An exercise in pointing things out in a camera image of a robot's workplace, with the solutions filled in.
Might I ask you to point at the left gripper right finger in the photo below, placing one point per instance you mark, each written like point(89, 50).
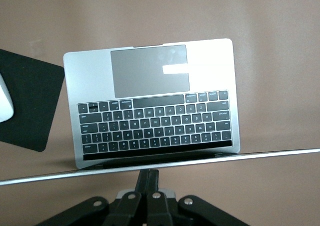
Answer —
point(157, 206)

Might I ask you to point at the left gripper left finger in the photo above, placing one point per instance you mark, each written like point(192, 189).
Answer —
point(127, 206)

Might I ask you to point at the silver laptop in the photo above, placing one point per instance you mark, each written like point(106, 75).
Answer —
point(150, 70)

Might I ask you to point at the black mouse pad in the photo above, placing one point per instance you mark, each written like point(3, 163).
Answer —
point(32, 100)

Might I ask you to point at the white computer mouse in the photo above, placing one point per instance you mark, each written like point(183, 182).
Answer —
point(5, 98)

